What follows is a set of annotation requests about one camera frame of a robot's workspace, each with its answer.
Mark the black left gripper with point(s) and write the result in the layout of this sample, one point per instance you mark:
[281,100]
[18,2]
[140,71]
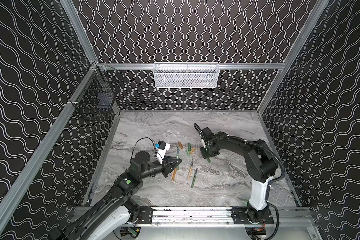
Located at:
[165,167]

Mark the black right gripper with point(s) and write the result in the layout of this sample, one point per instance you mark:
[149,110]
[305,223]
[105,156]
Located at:
[208,150]

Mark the green pen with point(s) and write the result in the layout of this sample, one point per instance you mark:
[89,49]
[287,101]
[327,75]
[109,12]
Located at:
[178,155]
[194,178]

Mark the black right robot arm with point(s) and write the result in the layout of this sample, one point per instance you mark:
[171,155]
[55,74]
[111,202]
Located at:
[260,163]

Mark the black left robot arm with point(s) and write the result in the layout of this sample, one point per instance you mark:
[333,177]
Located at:
[116,208]

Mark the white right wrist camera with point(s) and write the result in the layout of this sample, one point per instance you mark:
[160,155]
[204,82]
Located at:
[203,142]

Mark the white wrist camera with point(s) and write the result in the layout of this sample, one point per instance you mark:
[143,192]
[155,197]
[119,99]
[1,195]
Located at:
[161,148]
[203,142]

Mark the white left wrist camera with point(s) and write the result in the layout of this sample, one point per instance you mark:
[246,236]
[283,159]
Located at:
[161,148]

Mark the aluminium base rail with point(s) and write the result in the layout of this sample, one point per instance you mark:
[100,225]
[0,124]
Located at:
[211,217]

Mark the white wire mesh basket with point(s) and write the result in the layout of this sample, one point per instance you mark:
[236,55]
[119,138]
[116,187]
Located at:
[182,75]

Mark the black wire mesh basket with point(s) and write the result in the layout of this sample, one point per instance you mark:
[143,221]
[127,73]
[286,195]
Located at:
[96,102]

